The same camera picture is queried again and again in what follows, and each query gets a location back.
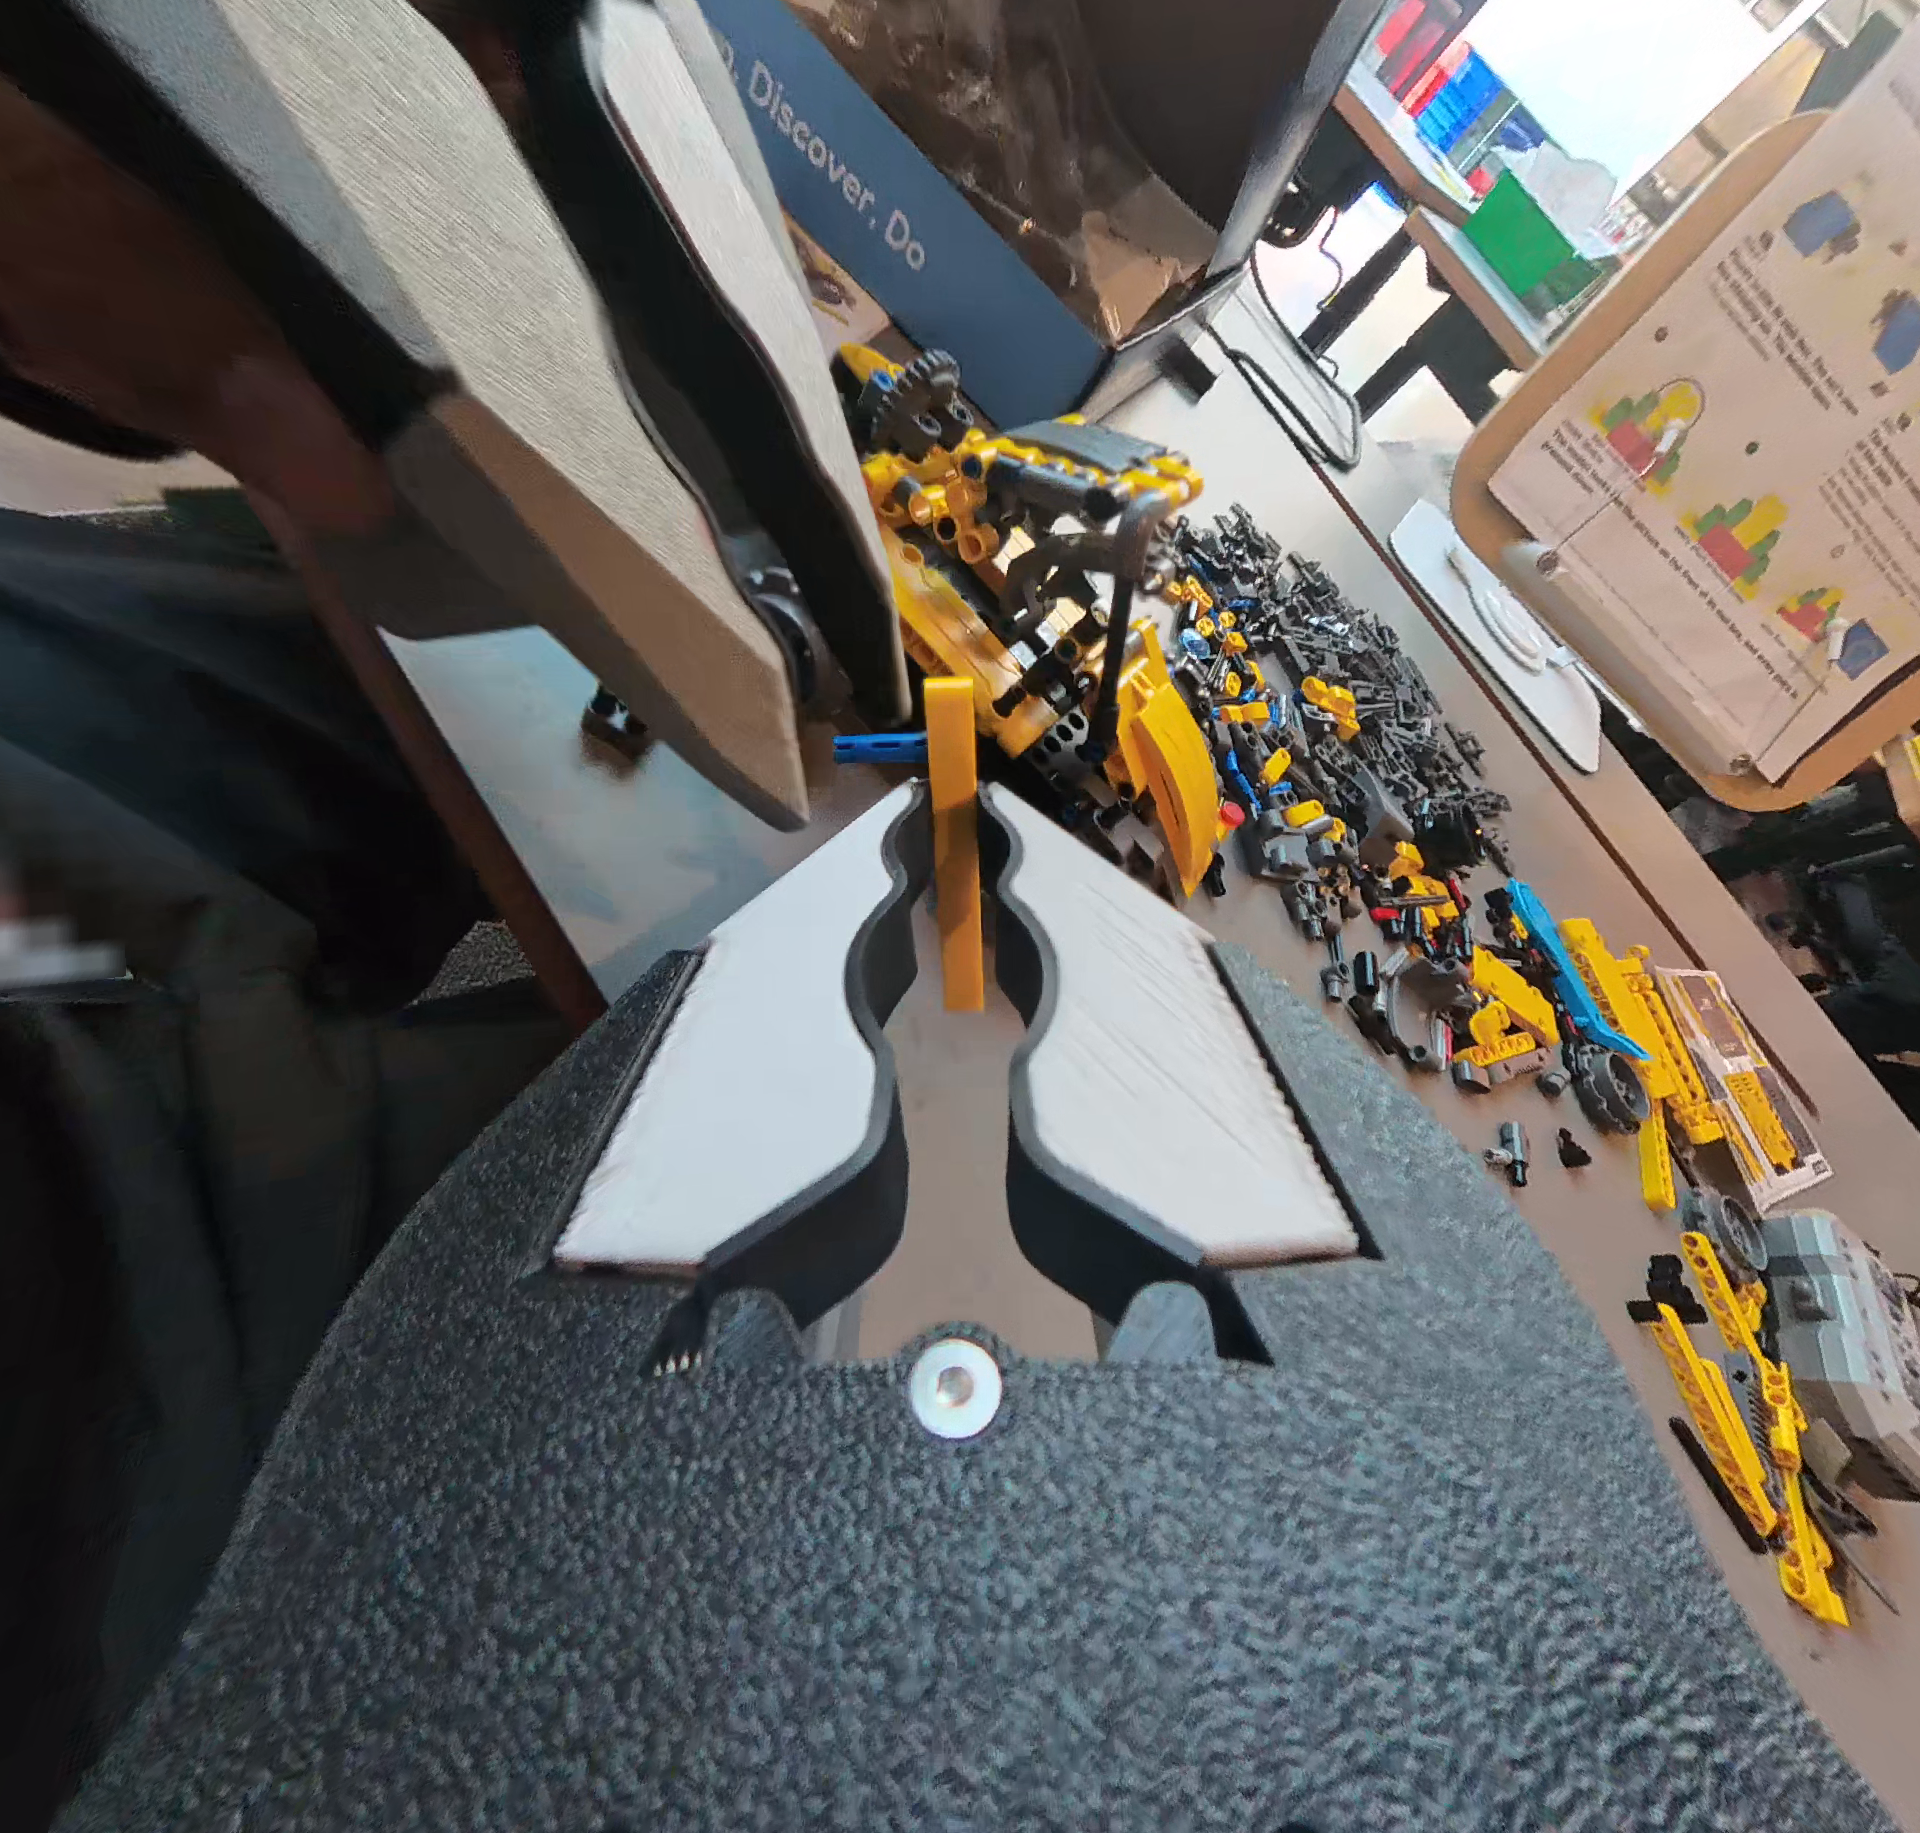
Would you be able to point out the yellow toy brick beam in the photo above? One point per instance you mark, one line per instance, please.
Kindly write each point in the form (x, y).
(957, 889)

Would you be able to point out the clear plastic bag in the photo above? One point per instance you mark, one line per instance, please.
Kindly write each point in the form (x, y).
(991, 92)

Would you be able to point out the white stand base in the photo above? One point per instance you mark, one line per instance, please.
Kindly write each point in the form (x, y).
(1501, 617)

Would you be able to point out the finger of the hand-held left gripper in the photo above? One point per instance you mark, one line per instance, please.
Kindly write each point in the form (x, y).
(751, 302)
(495, 407)

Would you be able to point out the green box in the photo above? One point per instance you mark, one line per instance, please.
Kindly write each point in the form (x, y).
(1530, 236)

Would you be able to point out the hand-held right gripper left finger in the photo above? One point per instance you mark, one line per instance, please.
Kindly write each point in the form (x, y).
(751, 1084)

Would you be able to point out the yellow toy brick vehicle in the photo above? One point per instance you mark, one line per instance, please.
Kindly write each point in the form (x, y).
(1035, 617)

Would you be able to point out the blue curved brick panel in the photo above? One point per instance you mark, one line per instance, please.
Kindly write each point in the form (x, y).
(1576, 971)

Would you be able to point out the small black brick piece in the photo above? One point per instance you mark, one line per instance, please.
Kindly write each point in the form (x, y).
(617, 717)

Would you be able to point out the wooden board with instruction sheet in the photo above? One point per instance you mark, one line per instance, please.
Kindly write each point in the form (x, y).
(1770, 438)

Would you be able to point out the blue toy brick pin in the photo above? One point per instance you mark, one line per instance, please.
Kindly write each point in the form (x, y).
(876, 746)

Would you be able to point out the blue cardboard box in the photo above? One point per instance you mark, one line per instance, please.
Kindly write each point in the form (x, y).
(901, 213)

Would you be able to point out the sticker sheet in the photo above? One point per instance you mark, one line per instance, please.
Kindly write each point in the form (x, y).
(1741, 1069)

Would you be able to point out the person's dark clothing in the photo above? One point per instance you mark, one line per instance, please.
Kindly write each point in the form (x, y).
(225, 1113)

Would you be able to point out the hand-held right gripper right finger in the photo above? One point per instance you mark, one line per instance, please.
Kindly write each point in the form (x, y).
(1171, 1084)

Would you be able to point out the pile of small brick parts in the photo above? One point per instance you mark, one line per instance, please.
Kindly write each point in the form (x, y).
(1336, 692)

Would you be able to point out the grey desk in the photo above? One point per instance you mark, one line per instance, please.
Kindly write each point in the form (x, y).
(1590, 844)

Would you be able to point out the loose yellow and black bricks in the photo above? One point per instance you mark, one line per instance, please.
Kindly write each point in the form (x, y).
(1440, 1009)

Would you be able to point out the grey motor brick assembly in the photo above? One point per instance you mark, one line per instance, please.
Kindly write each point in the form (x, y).
(1831, 1293)

